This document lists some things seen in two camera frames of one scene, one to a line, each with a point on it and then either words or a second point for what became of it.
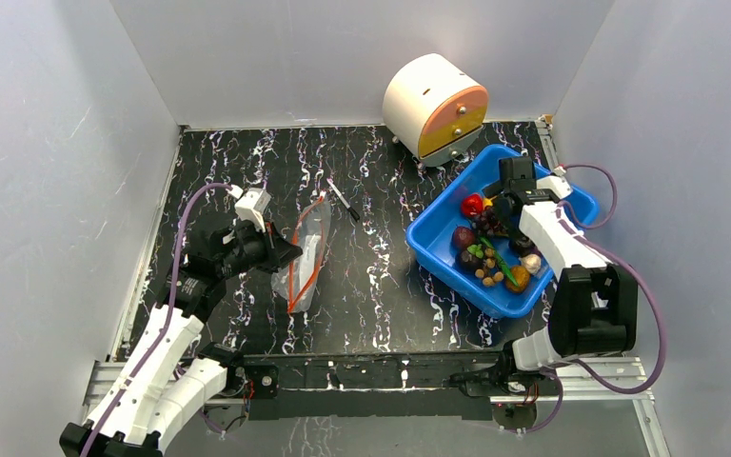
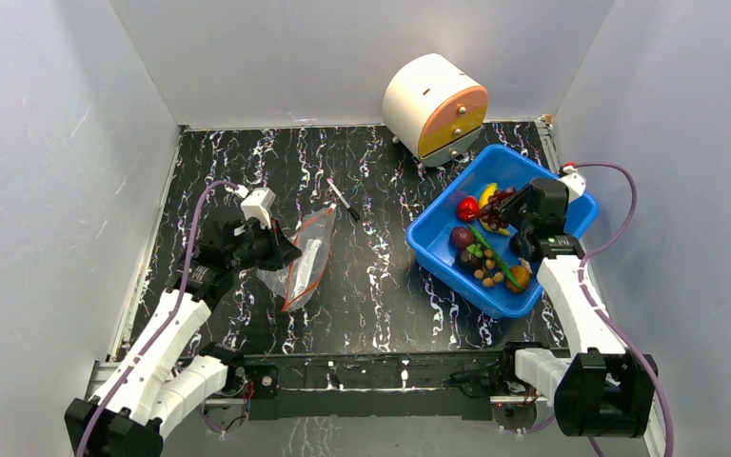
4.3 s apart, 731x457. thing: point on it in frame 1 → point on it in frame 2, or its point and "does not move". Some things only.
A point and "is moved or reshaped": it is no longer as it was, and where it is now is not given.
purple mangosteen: [464, 237] does not move
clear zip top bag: [295, 283] is moved or reshaped
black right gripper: [503, 209] → [518, 206]
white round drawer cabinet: [433, 109] does not move
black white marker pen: [347, 207] does not move
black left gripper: [278, 250] does not move
